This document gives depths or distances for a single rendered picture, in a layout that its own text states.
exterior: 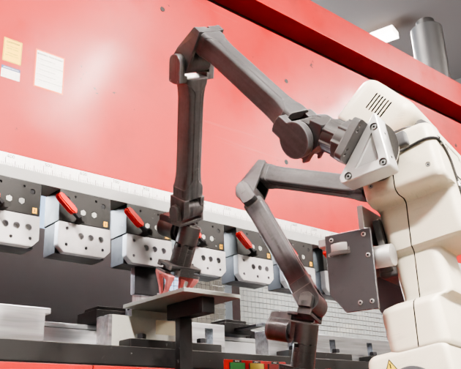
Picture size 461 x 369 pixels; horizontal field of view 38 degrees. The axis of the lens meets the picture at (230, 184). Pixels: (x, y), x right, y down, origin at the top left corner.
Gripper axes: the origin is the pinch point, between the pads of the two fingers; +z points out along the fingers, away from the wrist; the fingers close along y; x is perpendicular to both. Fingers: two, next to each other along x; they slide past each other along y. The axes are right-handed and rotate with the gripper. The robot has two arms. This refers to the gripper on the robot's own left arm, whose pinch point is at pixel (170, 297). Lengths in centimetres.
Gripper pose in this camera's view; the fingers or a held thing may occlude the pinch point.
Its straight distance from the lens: 178.5
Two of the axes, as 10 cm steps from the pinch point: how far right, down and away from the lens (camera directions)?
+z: -2.6, 9.6, 0.2
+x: 5.9, 1.8, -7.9
